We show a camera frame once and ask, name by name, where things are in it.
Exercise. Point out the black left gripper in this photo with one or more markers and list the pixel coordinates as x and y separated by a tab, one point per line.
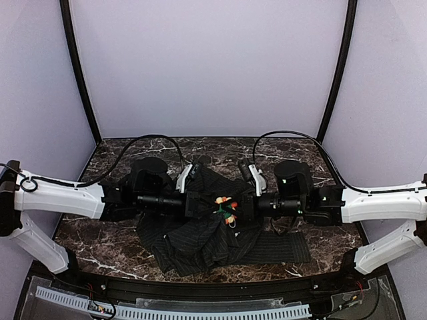
191	204

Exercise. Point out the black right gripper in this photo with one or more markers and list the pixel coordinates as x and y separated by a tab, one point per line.
248	204

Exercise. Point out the dark pinstriped garment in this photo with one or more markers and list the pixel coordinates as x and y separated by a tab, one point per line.
198	244

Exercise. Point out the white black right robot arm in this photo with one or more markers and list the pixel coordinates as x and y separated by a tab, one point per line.
336	205

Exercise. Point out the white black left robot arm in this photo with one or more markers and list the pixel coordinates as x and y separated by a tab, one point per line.
147	186

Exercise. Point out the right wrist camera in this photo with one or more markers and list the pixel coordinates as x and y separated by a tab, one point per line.
254	176

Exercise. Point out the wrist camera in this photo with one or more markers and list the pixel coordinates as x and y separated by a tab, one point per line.
188	174
254	176

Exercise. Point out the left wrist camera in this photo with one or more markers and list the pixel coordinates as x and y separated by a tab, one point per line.
188	174

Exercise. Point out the black front table rail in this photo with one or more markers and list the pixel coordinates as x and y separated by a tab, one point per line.
310	289

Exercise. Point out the white slotted cable duct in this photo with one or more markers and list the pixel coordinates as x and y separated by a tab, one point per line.
167	309

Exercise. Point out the black right frame post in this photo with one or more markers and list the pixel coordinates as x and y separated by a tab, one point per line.
339	70

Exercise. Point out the black frame post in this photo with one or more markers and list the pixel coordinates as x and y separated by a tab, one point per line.
77	69
339	70

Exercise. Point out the black left frame post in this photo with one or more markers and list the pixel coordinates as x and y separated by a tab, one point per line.
77	69

